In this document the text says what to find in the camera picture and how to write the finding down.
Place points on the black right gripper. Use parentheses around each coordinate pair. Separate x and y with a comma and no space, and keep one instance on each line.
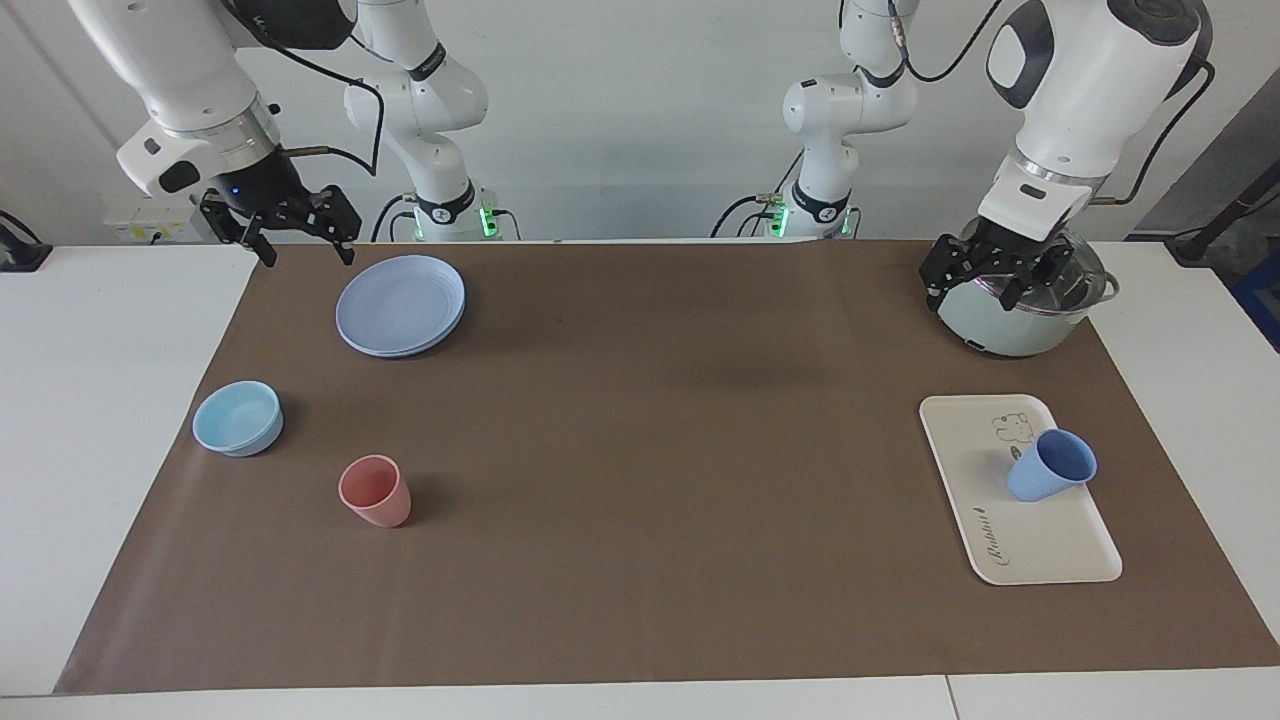
(260,190)

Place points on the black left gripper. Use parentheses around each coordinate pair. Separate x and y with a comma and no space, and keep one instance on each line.
(1010,245)

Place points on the blue plastic cup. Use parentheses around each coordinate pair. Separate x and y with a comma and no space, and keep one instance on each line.
(1045,475)

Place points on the pink plastic cup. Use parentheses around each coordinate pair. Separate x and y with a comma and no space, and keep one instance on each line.
(380,500)

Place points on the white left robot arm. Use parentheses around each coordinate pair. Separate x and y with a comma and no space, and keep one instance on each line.
(1080,100)

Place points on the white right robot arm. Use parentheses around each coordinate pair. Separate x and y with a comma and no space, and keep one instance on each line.
(170,60)

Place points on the cream rabbit print tray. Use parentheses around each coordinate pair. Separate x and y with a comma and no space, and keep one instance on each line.
(1000,540)

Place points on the pale green cooking pot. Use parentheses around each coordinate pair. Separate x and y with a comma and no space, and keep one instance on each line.
(990,330)

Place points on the glass pot lid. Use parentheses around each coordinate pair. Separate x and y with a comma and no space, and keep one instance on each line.
(1085,280)

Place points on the lavender blue plate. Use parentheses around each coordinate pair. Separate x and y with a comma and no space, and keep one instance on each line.
(398,302)
(445,341)

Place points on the light blue bowl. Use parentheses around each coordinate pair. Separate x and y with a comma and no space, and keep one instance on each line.
(236,418)

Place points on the black stand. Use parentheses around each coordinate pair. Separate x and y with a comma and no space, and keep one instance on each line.
(1215,225)

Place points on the black desk clamp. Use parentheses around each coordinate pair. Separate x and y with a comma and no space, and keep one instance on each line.
(20,252)

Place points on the blue crate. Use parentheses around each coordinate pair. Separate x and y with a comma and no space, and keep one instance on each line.
(1262,300)

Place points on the brown table mat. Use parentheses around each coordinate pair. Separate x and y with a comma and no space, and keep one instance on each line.
(650,500)

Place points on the white wall socket box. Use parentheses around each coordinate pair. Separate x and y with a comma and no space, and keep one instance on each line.
(140,225)

